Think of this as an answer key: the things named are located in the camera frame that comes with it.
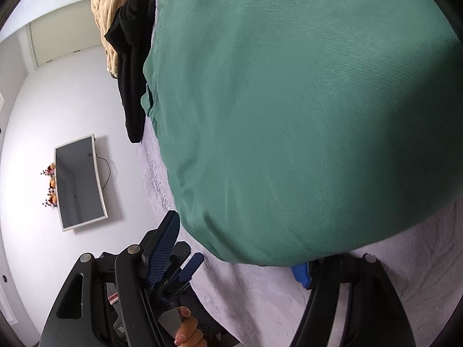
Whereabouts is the orange flower wall decoration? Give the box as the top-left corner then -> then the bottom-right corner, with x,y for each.
40,164 -> 59,208

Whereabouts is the wall-mounted curved monitor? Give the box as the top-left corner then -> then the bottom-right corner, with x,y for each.
54,134 -> 108,232

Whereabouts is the white door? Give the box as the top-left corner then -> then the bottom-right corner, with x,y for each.
29,7 -> 104,67

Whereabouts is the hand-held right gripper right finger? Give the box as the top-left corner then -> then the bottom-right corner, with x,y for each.
289,253 -> 416,347

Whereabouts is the black folded garment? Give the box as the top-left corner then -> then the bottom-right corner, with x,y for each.
104,0 -> 160,144

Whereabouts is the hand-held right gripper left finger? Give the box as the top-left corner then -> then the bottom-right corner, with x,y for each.
38,210 -> 181,347

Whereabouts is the beige striped garment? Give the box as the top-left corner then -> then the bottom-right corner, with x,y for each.
90,0 -> 140,79

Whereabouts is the black monitor cable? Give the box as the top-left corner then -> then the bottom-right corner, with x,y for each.
95,155 -> 112,190

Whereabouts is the person's left hand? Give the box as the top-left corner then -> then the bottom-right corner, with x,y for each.
174,307 -> 208,347

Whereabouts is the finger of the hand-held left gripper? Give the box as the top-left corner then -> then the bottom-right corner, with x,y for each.
168,241 -> 191,279
164,252 -> 205,293

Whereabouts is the green button-up jacket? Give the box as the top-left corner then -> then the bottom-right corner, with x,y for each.
139,0 -> 462,268

